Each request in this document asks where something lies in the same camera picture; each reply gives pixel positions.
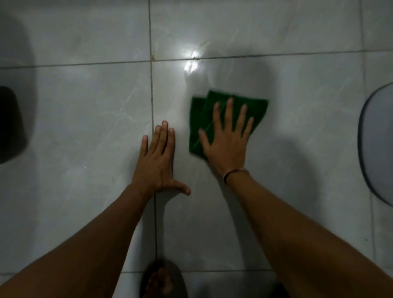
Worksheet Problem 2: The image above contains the person's right hand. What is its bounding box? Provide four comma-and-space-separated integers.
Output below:
198, 97, 255, 178

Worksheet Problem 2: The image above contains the person's right forearm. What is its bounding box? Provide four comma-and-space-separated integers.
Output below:
226, 172, 393, 298

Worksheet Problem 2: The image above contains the person's left forearm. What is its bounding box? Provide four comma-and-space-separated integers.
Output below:
0, 184, 154, 298

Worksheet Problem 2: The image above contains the black wristband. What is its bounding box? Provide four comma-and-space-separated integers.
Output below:
223, 168, 250, 184

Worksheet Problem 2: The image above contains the person's left dark sandal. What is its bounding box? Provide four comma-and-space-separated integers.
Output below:
140, 259, 188, 298

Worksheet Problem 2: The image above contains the green scrubbing cloth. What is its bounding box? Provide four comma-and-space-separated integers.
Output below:
189, 89, 269, 160

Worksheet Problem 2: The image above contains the person's left hand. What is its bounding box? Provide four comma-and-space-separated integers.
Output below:
131, 120, 191, 200

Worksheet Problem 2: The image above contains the gray round plastic basin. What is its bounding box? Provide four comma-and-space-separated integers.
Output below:
357, 81, 393, 207

